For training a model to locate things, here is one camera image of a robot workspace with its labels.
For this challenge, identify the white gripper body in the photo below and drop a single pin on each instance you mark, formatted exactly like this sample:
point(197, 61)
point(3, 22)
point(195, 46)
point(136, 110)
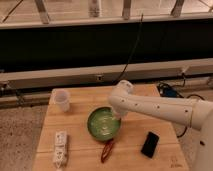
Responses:
point(118, 113)

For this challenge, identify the green ceramic bowl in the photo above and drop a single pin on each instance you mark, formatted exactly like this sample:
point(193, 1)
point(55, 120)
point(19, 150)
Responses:
point(102, 124)

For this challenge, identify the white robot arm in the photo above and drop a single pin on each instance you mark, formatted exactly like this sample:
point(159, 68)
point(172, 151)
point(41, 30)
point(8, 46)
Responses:
point(193, 113)

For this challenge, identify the black smartphone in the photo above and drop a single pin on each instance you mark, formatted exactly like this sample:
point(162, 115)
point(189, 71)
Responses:
point(150, 144)

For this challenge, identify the clear plastic cup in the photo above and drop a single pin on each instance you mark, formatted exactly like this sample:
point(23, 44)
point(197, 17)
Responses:
point(61, 98)

